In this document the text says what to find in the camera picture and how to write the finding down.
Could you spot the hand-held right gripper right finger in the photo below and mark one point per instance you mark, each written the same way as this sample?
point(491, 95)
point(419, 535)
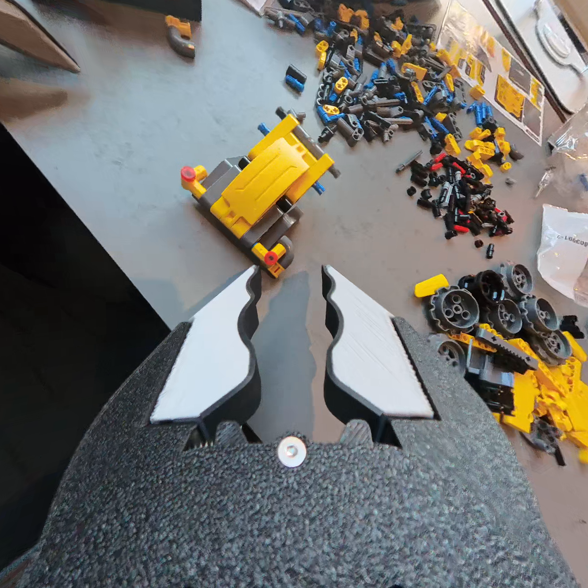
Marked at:
point(376, 367)

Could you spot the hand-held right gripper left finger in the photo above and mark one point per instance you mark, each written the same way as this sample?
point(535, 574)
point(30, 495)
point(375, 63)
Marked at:
point(206, 367)

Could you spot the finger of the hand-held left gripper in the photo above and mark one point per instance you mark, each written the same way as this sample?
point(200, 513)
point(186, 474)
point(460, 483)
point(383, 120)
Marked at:
point(27, 41)
point(27, 101)

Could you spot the yellow panel vehicle assembly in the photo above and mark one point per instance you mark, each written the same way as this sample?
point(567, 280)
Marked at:
point(262, 183)

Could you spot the grey desk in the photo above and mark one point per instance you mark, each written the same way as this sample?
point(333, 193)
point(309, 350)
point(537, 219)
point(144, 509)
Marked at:
point(115, 138)

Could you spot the yellow wedge panel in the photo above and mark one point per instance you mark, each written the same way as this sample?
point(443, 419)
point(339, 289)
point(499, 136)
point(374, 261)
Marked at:
point(432, 285)

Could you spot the wheeled yellow black chassis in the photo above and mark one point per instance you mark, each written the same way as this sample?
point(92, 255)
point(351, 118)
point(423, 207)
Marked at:
point(514, 349)

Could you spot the grey axle beam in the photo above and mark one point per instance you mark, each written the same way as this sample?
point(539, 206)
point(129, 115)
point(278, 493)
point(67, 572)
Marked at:
point(409, 162)

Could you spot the black pin connector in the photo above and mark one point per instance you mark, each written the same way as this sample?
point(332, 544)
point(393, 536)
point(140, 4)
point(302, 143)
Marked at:
point(327, 134)

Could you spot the black and blue connector piece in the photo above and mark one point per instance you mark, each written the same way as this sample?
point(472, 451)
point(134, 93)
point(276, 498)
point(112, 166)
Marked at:
point(296, 78)

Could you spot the pile of small building pieces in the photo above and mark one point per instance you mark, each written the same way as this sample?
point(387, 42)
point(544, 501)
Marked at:
point(390, 92)

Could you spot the small clear plastic bag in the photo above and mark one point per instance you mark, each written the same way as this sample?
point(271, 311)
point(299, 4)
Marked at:
point(569, 156)

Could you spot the yellow black sticker sheet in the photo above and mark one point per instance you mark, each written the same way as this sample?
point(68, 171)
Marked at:
point(500, 78)

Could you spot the white flat device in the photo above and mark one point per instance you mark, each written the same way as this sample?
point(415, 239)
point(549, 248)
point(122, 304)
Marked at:
point(542, 41)

